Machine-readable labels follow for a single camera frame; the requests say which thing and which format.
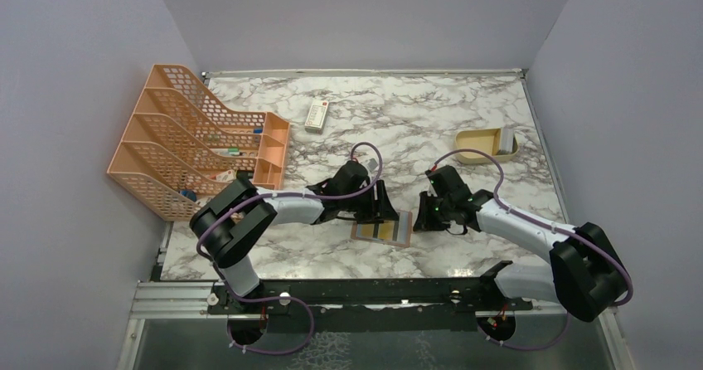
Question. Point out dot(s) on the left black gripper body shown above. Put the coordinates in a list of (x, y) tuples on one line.
[(362, 205)]

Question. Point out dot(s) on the white red small box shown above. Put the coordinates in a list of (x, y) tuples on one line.
[(316, 117)]

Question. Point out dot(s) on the gold black-striped credit card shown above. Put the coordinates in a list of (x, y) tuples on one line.
[(384, 231)]

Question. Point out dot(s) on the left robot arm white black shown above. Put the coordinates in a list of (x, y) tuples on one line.
[(231, 223)]

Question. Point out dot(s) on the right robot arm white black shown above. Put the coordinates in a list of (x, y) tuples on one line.
[(580, 269)]

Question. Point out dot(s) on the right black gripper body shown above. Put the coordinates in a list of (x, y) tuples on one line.
[(447, 204)]

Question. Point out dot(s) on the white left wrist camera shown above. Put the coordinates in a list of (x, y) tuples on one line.
[(372, 165)]

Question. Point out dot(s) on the tan leather card holder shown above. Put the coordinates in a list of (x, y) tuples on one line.
[(403, 229)]

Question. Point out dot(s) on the orange plastic file rack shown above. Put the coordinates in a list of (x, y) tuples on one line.
[(180, 138)]

